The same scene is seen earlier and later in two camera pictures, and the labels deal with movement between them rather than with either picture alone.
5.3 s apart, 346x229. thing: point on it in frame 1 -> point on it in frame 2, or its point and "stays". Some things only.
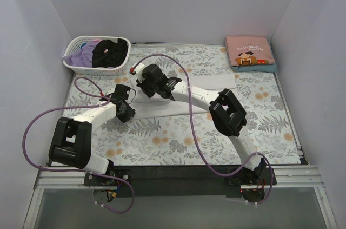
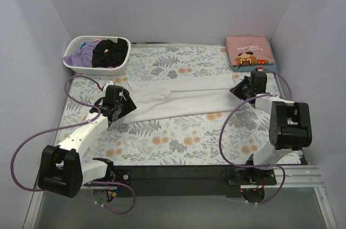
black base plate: (144, 181) stays
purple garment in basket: (82, 57) stays
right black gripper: (146, 84) -> (240, 90)
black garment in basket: (107, 53) stays
